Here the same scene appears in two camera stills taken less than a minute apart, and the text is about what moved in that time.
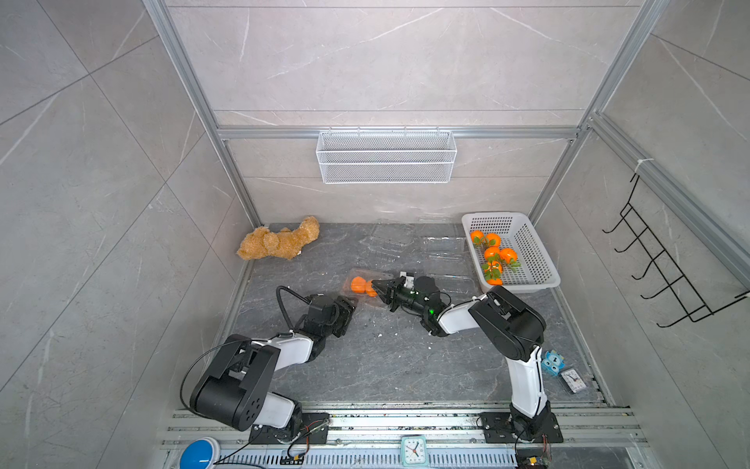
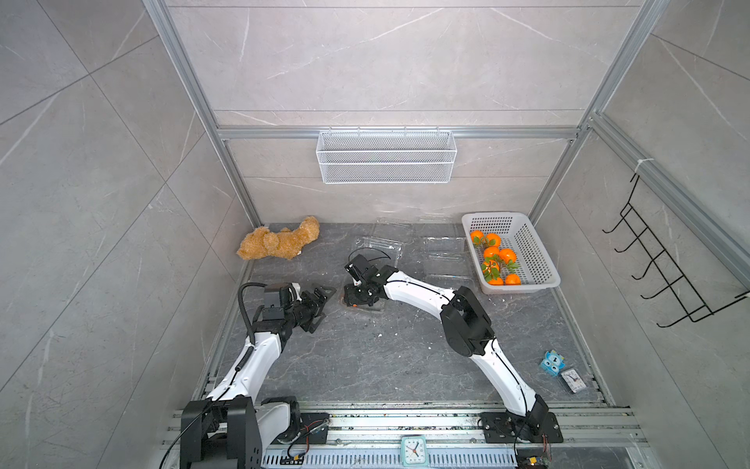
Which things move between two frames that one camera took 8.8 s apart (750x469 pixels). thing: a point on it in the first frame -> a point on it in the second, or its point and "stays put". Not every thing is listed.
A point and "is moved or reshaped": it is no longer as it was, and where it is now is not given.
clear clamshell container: (390, 236) -> (379, 251)
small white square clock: (573, 380) stays put
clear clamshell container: (455, 283) stays put
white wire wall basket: (416, 154) stays put
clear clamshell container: (449, 247) stays put
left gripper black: (346, 309) -> (319, 307)
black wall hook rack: (692, 304) stays put
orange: (369, 290) is moved or reshaped
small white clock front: (414, 450) stays put
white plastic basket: (508, 252) stays put
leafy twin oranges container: (484, 240) stays put
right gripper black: (391, 291) -> (352, 298)
